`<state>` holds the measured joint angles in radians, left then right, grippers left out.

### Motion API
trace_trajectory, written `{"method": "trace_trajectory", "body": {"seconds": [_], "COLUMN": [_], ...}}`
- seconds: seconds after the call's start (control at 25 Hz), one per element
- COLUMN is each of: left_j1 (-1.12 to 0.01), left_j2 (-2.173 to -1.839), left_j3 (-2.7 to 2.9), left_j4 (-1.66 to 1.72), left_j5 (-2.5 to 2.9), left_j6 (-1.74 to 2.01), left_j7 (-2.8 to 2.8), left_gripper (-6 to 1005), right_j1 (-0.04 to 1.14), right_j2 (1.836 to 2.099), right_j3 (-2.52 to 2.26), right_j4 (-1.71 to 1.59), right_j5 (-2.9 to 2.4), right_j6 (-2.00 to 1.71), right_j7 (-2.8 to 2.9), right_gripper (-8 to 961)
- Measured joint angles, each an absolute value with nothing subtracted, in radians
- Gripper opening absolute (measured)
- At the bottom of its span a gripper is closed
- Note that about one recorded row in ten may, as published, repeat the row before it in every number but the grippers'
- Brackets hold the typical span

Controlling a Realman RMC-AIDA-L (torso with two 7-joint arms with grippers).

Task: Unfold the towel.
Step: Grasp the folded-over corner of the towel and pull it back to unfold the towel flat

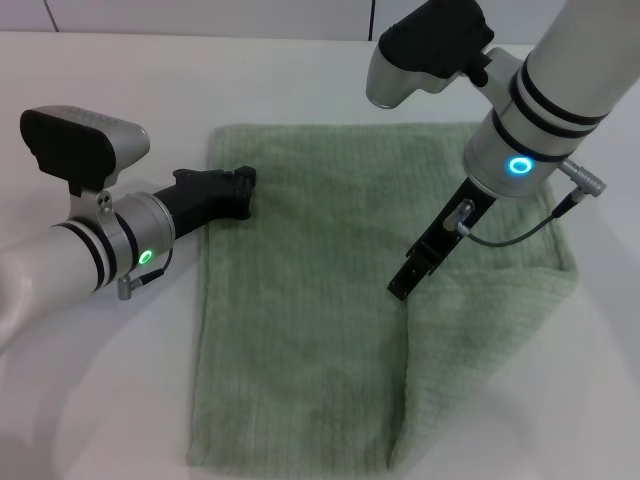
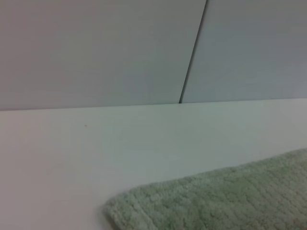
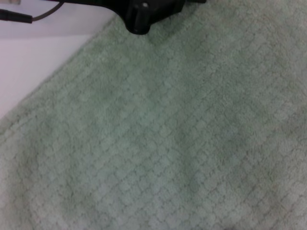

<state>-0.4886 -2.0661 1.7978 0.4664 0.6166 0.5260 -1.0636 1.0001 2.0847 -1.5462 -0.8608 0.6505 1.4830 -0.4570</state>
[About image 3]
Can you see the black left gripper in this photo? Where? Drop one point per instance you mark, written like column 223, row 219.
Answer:
column 96, row 3

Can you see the light green textured towel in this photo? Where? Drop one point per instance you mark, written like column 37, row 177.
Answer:
column 168, row 119

